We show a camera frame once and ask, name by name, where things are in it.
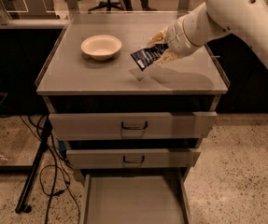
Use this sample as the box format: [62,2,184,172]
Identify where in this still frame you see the white paper bowl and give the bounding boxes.
[80,35,122,61]

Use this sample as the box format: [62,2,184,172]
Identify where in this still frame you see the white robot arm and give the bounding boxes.
[148,0,268,70]

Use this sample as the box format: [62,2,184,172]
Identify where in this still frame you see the bottom grey open drawer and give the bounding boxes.
[80,169,191,224]

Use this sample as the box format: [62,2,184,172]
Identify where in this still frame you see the middle grey drawer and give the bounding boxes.
[66,148,200,169]

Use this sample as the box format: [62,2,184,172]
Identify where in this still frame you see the white horizontal rail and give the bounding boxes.
[0,20,69,29]

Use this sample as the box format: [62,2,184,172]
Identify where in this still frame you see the dark blue rxbar wrapper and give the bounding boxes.
[131,44,168,71]

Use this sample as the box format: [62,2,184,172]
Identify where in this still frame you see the black floor cable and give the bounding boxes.
[18,114,81,224]

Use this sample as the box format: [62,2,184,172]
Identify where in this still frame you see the top grey drawer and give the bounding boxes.
[49,112,217,141]

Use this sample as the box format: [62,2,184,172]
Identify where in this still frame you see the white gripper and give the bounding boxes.
[147,16,200,66]

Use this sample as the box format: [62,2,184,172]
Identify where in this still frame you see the black tripod leg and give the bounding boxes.
[15,119,52,214]

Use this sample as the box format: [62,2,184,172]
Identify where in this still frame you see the grey drawer cabinet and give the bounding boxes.
[35,11,231,224]

